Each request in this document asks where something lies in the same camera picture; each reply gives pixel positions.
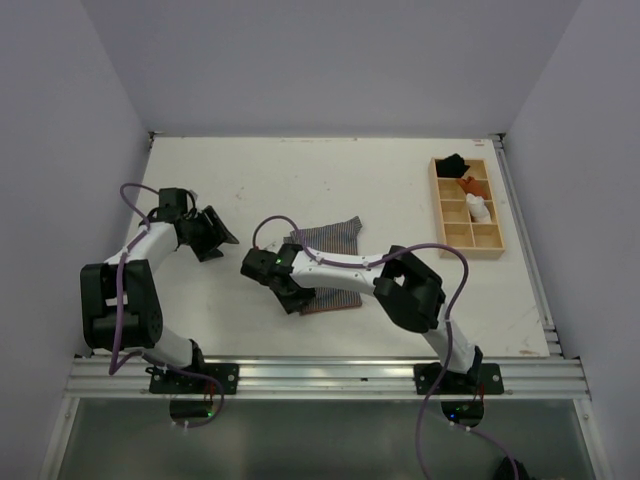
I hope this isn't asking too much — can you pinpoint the grey striped underwear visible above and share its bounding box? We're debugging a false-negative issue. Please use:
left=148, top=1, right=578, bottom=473
left=282, top=214, right=365, bottom=318

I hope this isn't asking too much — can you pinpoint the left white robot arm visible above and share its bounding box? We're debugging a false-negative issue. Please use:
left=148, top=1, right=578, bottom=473
left=80, top=182, right=239, bottom=393

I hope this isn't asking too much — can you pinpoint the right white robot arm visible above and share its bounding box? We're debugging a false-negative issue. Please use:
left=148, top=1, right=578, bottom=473
left=240, top=243, right=483, bottom=393

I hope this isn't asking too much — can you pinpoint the wooden compartment tray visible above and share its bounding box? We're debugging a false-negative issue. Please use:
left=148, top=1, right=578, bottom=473
left=429, top=154, right=505, bottom=260

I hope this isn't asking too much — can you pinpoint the white rolled cloth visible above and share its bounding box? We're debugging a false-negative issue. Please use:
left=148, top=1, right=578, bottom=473
left=465, top=194, right=492, bottom=224

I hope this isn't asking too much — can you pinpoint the black rolled cloth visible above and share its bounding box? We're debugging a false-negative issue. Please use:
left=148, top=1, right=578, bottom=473
left=435, top=154, right=470, bottom=179

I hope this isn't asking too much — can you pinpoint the orange rolled cloth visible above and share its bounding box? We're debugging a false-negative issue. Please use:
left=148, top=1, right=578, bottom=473
left=456, top=176, right=490, bottom=200

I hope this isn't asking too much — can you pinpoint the black object bottom edge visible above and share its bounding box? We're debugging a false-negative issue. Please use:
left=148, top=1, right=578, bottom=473
left=492, top=457, right=536, bottom=480

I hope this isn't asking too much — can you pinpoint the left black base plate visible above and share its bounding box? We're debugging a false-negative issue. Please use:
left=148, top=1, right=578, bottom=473
left=145, top=363, right=240, bottom=395

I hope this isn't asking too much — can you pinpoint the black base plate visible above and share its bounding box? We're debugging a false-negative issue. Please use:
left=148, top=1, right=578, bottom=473
left=145, top=363, right=240, bottom=395
left=413, top=362, right=505, bottom=396

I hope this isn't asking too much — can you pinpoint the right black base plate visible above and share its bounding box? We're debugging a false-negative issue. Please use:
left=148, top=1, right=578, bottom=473
left=413, top=362, right=505, bottom=396

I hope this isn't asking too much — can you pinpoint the aluminium rail frame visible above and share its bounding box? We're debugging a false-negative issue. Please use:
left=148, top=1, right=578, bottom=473
left=64, top=355, right=591, bottom=400

